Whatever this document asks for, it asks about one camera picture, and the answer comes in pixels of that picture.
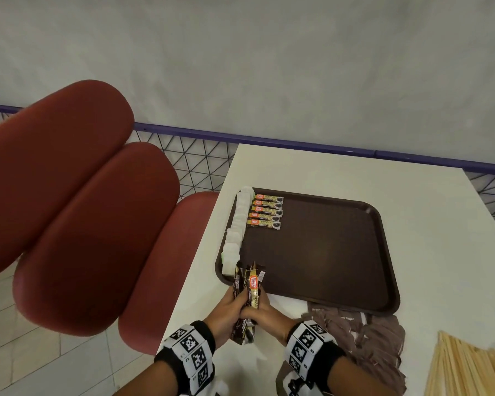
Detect person's right hand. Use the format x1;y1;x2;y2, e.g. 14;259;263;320
239;284;300;347

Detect person's left hand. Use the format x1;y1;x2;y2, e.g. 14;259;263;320
204;284;248;349

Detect pile of coffee stick sachets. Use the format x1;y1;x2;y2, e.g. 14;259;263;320
230;261;268;345

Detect row of white tea bags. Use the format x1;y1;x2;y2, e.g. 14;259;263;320
221;186;255;278

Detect brown plastic tray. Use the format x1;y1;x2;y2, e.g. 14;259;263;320
216;188;401;317

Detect pile of brown sugar packets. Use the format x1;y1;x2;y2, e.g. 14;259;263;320
276;302;407;396

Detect bundle of wooden stirrers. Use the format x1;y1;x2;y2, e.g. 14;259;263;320
425;330;495;396

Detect person's right forearm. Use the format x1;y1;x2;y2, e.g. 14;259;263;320
326;354;405;396

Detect person's left forearm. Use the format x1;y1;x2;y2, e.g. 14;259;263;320
115;360;180;396

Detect right marker wristband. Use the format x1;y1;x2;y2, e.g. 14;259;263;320
283;320;347;386

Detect marker wristband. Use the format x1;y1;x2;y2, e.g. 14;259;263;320
283;320;347;386
153;320;217;396

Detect left marker wristband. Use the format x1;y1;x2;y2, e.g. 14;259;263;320
153;320;217;396

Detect red padded chair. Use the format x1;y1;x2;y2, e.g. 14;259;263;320
0;80;220;355

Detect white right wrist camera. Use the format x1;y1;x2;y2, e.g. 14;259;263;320
282;373;327;396

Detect purple wire fence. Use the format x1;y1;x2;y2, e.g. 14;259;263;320
0;102;495;244

